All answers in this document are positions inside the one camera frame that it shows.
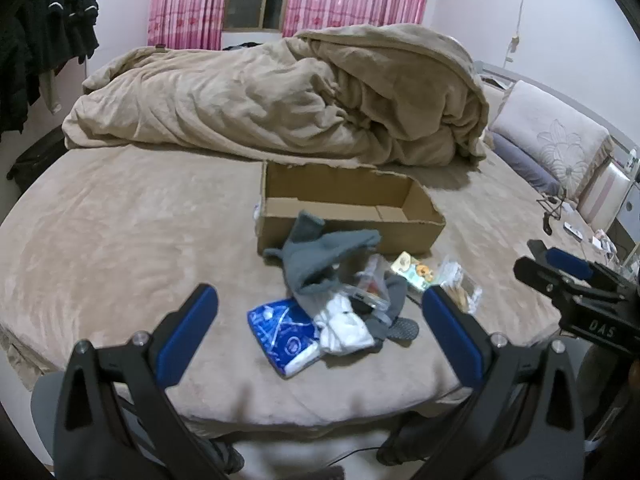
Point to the dark suitcase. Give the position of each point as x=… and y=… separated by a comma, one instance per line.
x=37, y=155

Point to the beige bed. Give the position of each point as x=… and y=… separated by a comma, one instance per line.
x=125, y=240

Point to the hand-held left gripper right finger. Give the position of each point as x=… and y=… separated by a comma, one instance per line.
x=450, y=332

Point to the colourful sticker packet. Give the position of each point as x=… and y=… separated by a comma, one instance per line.
x=412, y=270

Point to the grey sock with dotted sole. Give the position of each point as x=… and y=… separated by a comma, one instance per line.
x=400, y=327

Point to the grey bed headboard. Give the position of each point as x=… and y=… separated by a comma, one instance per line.
x=560, y=92

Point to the small white item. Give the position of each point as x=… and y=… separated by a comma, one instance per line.
x=573, y=231

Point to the grey-blue pillow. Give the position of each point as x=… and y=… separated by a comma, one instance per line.
x=522, y=162

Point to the cotton swab bag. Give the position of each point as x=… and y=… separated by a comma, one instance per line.
x=457, y=280

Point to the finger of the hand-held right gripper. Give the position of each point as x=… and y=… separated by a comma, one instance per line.
x=537, y=272
x=567, y=262

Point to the white socks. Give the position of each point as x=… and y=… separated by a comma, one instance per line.
x=345, y=327

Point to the clear plastic case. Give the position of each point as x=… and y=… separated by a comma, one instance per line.
x=370, y=287

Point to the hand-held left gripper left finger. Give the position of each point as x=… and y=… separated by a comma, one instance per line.
x=187, y=332

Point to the white embroidered pillow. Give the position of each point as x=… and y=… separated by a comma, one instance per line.
x=555, y=135

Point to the grey hanging garment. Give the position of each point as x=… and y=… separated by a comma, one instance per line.
x=50, y=92

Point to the beige duvet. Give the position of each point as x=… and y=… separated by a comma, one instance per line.
x=260, y=100

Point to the blue tissue packet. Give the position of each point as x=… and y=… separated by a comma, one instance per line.
x=280, y=335

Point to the brown cardboard box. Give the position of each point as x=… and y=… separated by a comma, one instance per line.
x=280, y=230

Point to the black hanging clothes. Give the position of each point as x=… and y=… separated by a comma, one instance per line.
x=35, y=35

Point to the pink striped cushion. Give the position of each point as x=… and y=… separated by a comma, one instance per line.
x=605, y=192

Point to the nightstand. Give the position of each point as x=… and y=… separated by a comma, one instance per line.
x=627, y=235

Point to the person's dark shoe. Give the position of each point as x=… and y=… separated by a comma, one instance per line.
x=402, y=442
x=227, y=455

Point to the grey knit sock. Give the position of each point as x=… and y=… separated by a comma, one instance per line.
x=315, y=260

